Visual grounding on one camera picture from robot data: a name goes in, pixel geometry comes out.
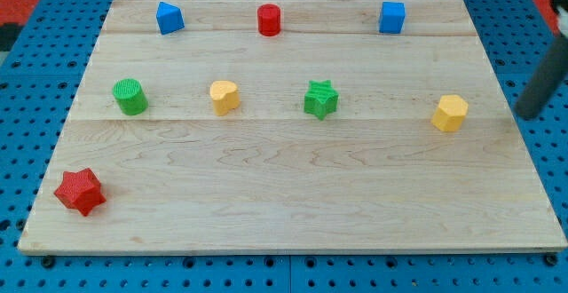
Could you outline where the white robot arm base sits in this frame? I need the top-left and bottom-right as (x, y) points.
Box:
(548, 0), (568, 37)

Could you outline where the green star block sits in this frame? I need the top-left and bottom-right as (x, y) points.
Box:
(304, 80), (339, 121)

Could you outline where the red star block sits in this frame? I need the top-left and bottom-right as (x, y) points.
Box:
(53, 168), (107, 217)

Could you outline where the wooden board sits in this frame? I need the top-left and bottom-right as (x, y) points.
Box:
(18, 0), (567, 256)

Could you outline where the yellow heart block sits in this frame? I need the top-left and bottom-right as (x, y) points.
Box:
(209, 80), (241, 116)

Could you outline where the red cylinder block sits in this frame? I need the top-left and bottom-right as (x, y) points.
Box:
(256, 4), (281, 36)

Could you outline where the green cylinder block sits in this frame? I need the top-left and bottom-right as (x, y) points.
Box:
(112, 78), (148, 115)

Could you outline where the blue cube block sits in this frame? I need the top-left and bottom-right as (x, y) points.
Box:
(378, 2), (406, 34)

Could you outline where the blue triangle block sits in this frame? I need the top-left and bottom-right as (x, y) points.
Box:
(155, 2), (185, 35)

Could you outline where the yellow hexagon block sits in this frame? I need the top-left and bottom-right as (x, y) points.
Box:
(430, 95), (469, 132)

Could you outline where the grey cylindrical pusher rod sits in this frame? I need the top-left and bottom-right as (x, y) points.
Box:
(514, 34), (567, 120)

